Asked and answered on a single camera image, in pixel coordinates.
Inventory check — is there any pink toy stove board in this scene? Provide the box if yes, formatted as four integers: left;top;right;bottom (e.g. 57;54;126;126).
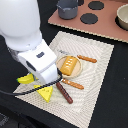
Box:
48;0;128;43

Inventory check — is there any toy fork orange handle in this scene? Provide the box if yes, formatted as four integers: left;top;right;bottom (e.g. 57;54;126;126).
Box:
61;79;84;90

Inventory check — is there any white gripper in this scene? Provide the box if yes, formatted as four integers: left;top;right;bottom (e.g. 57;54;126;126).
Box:
18;41;58;84

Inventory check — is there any beige woven placemat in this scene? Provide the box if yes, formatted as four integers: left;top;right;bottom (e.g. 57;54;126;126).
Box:
18;31;114;128

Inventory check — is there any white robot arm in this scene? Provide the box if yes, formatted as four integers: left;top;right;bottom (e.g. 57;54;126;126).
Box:
0;0;58;84

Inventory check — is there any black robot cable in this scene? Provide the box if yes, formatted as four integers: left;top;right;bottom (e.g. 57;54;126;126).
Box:
0;68;64;98

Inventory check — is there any brown toy sausage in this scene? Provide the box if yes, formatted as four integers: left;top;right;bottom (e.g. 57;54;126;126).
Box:
56;82;73;104

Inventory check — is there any toy knife orange handle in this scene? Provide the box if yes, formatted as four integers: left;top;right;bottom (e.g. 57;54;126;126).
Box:
58;49;98;64

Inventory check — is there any beige toy bowl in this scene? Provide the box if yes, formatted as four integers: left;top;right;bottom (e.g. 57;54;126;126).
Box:
117;4;128;30

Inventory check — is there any beige toy plate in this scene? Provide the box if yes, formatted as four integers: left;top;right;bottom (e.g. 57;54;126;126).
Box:
56;55;82;79

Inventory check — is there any yellow toy banana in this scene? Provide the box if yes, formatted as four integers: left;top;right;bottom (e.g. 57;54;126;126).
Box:
17;74;34;84

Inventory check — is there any yellow toy cheese wedge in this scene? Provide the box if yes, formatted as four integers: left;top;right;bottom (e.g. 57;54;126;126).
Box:
38;86;53;102

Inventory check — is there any grey toy pot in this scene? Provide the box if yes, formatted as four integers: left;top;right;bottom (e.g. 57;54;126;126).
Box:
57;0;78;20

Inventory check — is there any orange toy bread loaf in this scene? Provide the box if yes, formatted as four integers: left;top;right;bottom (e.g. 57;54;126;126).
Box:
60;56;77;76

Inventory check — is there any black stove burner disc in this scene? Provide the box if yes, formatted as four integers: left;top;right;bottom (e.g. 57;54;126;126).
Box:
80;13;98;24
88;1;104;10

